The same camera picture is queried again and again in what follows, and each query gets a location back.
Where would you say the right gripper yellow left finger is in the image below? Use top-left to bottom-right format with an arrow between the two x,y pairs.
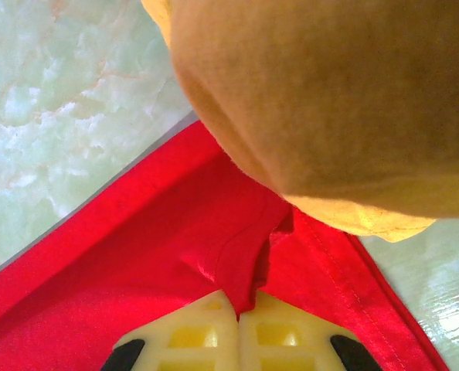
100,289 -> 240,371

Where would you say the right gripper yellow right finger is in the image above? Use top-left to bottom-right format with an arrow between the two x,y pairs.
236,290 -> 383,371

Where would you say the red t-shirt with white print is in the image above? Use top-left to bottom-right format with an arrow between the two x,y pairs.
0,119 -> 451,371

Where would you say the yellow t-shirt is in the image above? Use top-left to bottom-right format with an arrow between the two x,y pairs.
140,0 -> 459,244

